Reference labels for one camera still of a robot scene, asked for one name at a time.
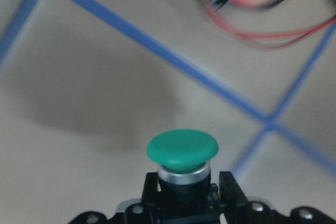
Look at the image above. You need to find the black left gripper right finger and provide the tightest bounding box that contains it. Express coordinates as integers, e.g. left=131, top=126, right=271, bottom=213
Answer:
left=219, top=172, right=248, bottom=219

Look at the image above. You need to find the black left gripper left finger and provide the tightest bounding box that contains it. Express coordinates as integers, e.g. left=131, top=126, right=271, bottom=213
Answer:
left=141, top=172, right=158, bottom=208

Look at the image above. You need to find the green push button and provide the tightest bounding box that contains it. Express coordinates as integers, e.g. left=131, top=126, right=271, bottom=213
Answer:
left=146, top=129, right=218, bottom=206

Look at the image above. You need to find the red black wire cable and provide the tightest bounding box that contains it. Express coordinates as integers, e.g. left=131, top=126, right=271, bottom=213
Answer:
left=161, top=0, right=336, bottom=51

